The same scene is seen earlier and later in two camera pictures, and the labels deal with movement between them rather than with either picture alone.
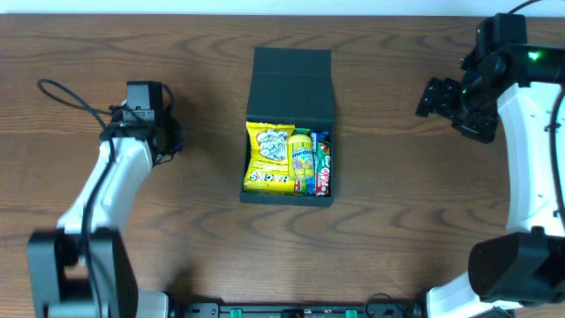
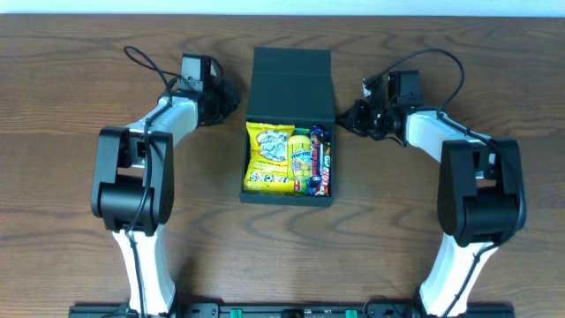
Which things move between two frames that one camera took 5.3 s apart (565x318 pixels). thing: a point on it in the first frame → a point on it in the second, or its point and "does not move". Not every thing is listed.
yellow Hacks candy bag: [267, 168] does not move
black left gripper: [168, 133] → [225, 100]
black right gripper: [442, 99] → [358, 117]
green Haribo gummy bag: [300, 184] does not move
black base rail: [346, 310] does not move
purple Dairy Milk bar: [178, 148] → [318, 134]
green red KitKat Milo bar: [323, 164] does not move
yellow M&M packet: [300, 156] does not move
